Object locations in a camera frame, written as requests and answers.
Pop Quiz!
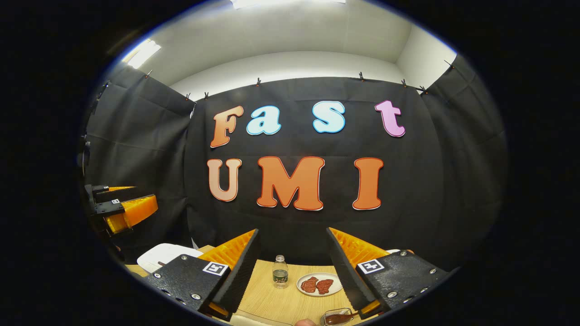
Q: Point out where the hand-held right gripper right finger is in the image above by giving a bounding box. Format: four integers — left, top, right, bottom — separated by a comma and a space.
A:
326, 227, 458, 320

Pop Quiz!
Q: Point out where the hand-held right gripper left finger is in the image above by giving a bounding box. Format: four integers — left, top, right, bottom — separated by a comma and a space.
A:
144, 229, 261, 322

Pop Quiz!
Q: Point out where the metal wire chopstick holder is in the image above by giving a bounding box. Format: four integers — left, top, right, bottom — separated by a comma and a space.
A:
321, 308, 363, 326

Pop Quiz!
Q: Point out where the brown wooden spoon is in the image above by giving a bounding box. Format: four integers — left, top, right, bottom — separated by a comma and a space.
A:
325, 312, 359, 326

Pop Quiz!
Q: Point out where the white rice cooker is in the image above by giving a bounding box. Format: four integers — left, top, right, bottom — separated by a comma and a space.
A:
137, 243, 204, 273

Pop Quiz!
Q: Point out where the white oval plate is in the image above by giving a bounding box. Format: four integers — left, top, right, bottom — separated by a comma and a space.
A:
297, 272, 343, 297

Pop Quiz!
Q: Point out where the clear plastic water bottle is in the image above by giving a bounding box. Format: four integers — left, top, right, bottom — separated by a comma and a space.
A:
272, 255, 289, 289

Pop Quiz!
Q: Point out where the black backdrop cloth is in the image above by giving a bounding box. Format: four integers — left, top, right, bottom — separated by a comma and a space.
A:
79, 54, 508, 272

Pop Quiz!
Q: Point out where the ceiling light panel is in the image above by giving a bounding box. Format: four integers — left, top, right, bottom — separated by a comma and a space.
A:
122, 39, 161, 69
231, 0, 346, 9

